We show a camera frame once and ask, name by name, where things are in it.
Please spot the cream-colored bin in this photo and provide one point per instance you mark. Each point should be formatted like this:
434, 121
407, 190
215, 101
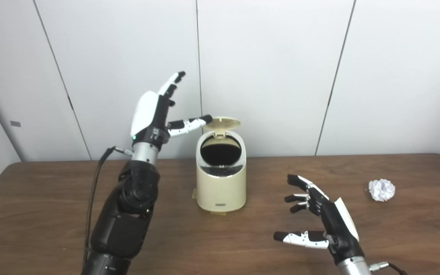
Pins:
222, 187

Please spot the small grey wall label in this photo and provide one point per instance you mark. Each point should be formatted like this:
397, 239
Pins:
15, 123

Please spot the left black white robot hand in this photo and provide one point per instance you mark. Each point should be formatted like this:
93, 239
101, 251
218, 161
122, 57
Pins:
149, 114

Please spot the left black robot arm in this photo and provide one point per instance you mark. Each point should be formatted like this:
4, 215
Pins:
128, 214

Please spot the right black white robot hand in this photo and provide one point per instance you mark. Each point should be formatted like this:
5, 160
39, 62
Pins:
336, 225

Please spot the white paper ball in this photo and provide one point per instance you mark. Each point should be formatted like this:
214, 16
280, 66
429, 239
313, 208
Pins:
382, 190

